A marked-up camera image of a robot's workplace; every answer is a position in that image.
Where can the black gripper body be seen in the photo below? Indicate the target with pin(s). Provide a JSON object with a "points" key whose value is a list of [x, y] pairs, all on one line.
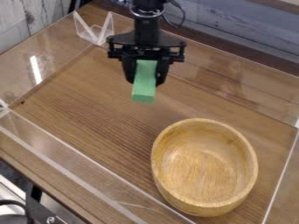
{"points": [[147, 42]]}

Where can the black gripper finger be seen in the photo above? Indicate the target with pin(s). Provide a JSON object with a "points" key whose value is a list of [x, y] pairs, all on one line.
{"points": [[162, 70], [130, 68]]}

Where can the green rectangular block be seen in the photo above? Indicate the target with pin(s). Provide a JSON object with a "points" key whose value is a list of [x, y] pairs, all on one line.
{"points": [[143, 90]]}

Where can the brown wooden bowl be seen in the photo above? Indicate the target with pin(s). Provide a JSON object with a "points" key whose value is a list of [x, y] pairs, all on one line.
{"points": [[205, 166]]}

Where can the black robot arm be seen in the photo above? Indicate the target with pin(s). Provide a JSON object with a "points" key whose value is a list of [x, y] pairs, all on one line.
{"points": [[143, 6]]}

